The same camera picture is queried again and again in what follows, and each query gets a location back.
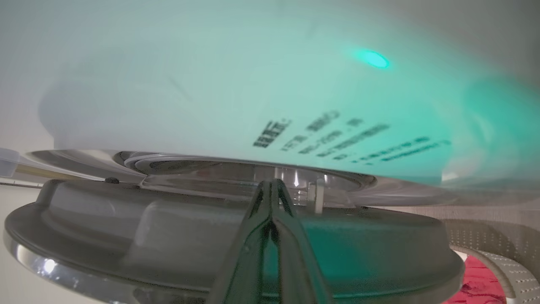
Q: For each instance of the white front-load washing machine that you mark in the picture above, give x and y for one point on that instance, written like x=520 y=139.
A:
x=236 y=93

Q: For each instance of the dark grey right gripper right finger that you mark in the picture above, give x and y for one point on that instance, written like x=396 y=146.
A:
x=301 y=270

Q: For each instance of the beige perforated laundry basket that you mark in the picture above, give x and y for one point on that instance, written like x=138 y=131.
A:
x=506 y=245

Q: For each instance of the grey round washing machine door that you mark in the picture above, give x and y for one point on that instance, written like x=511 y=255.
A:
x=126 y=236

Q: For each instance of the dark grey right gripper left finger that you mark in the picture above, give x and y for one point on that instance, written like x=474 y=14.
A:
x=242 y=270

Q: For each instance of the red garment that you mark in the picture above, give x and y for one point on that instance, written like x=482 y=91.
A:
x=479 y=285

